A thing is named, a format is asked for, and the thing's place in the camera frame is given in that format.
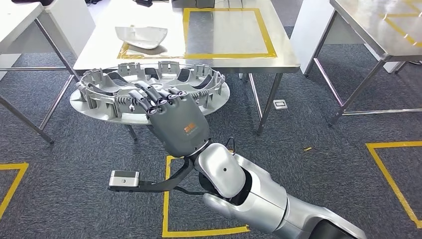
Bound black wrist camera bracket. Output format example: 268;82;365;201
108;157;200;194

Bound black carry case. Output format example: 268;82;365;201
10;0;54;6

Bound small yellow tape frame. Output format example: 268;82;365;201
117;41;185;60

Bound yellow floor tape square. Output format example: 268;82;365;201
161;155;250;239
366;141;422;229

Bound steel workbench table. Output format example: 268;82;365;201
303;0;422;127
0;0;81;145
72;0;301;142

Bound grey metal box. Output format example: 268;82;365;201
171;0;215;9

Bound thin black cable loop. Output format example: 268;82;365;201
225;136;237;153

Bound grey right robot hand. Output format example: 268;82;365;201
127;81;211;158

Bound white mirror cover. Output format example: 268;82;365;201
114;25;168;50

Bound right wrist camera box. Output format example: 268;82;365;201
108;170;140;188

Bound white cabinet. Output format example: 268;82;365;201
290;0;405;77

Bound silver plastic hubcap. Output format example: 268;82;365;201
70;61;231;126

